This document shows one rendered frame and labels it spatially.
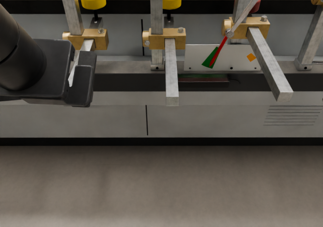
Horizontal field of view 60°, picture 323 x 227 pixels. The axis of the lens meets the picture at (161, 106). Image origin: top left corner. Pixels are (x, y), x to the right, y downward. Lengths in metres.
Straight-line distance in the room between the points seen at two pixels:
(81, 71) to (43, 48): 0.05
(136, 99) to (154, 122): 0.39
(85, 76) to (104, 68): 0.66
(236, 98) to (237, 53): 0.22
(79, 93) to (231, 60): 0.71
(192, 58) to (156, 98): 0.23
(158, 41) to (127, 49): 0.31
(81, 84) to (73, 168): 1.29
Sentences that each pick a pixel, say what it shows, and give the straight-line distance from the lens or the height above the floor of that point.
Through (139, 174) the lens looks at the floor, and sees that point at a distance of 1.51.
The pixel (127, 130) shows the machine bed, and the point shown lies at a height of 0.16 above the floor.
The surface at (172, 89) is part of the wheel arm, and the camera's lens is 0.68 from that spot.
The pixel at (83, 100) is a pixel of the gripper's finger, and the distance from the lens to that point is 0.31.
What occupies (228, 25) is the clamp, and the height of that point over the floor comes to 0.86.
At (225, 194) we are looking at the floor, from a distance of 1.48.
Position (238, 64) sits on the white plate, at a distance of 0.98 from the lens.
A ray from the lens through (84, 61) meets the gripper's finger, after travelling 0.34.
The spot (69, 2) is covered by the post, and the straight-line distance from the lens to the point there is 0.89.
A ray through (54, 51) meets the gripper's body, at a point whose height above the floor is 1.10.
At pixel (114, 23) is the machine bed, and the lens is 1.13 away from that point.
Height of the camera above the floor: 1.25
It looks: 42 degrees down
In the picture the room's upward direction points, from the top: straight up
